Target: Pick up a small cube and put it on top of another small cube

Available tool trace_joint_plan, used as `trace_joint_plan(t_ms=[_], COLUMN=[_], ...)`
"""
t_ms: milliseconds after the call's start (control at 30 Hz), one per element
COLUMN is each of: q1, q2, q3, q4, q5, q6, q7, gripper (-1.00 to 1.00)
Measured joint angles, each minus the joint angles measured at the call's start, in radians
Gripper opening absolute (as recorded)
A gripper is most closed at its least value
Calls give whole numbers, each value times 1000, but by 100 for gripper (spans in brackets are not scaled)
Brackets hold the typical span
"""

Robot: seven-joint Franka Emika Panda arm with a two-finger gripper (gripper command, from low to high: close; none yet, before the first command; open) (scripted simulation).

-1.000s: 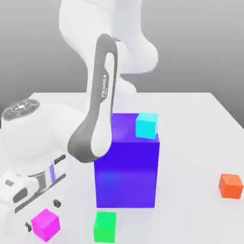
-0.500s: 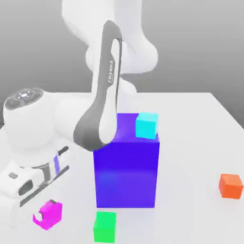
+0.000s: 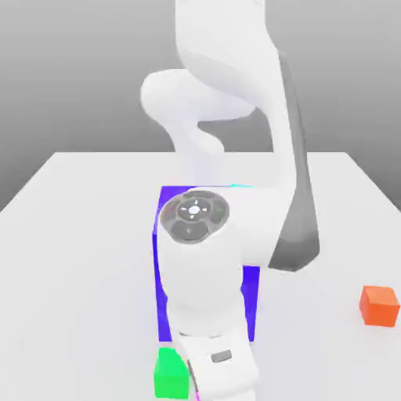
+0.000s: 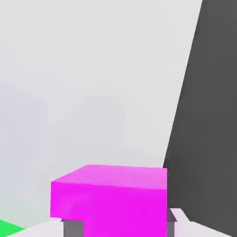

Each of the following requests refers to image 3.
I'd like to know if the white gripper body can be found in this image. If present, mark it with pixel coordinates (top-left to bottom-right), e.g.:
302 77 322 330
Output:
199 387 256 401

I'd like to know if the small green cube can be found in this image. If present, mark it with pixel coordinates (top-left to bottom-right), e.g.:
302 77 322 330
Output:
153 346 191 401

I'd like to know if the small orange cube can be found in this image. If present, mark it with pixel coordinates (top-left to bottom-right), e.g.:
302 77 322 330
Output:
358 285 401 329

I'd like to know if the large blue box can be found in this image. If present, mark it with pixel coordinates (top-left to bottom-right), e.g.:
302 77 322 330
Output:
152 185 262 345

